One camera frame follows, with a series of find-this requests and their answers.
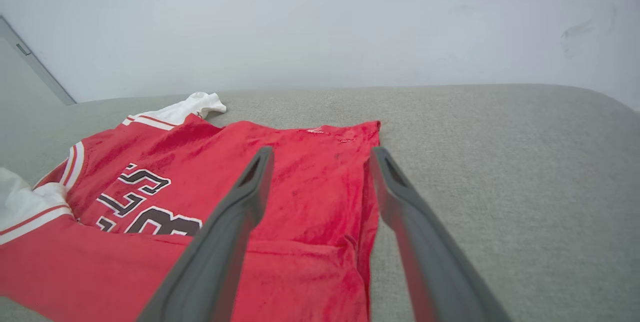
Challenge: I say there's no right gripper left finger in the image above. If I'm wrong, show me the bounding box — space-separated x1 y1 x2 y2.
137 146 275 322

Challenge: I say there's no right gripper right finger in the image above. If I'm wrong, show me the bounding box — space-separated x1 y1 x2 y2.
369 146 512 322

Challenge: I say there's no red basketball jersey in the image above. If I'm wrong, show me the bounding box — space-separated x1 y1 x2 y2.
0 91 382 322

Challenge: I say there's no grey fabric sofa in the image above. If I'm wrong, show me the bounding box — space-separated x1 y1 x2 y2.
0 84 640 322

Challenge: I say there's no light grey panel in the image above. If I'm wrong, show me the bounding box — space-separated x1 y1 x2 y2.
0 15 77 128

